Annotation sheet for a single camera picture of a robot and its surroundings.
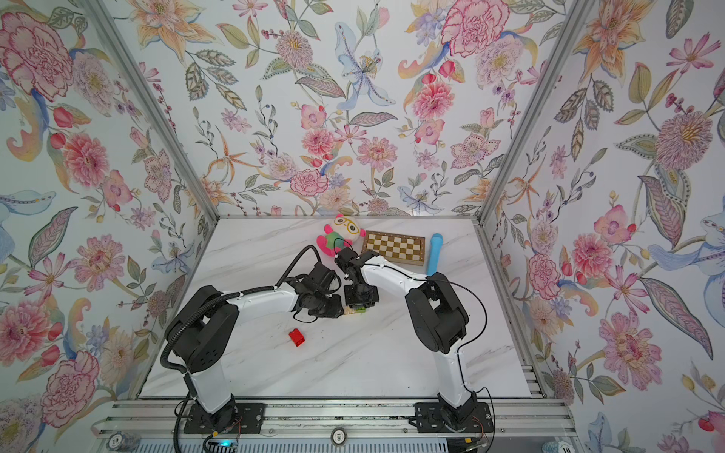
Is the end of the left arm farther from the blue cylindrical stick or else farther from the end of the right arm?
the blue cylindrical stick

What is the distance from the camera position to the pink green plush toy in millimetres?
1088

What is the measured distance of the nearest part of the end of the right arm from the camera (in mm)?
695

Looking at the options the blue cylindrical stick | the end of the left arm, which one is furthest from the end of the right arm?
the blue cylindrical stick

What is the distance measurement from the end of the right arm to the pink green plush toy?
0.87 ft
